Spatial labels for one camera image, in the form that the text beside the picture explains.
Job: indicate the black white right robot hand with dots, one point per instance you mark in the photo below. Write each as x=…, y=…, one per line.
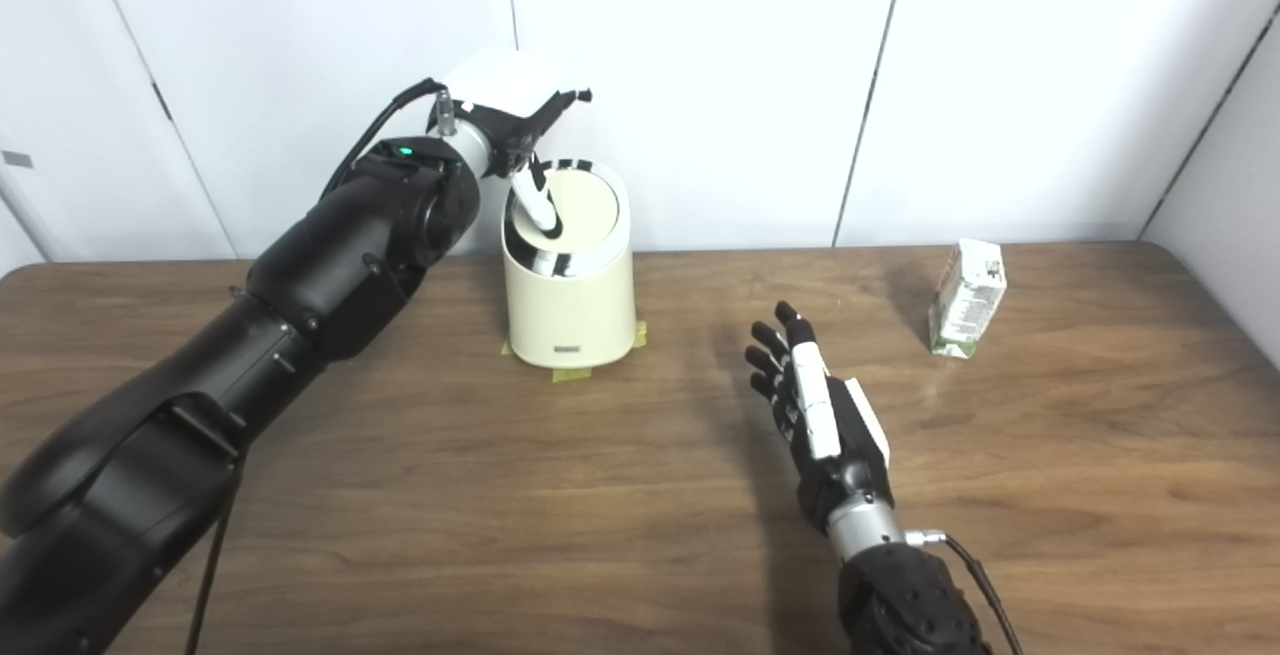
x=830, y=425

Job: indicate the cream-colored plastic bin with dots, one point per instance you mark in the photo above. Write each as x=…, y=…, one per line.
x=570, y=315

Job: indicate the cream round bin lid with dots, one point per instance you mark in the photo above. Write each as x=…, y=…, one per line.
x=590, y=210

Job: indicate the white green milk carton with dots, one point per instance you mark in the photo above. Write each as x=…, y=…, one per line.
x=967, y=300

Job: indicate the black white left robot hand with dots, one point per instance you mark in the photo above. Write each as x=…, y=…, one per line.
x=505, y=85

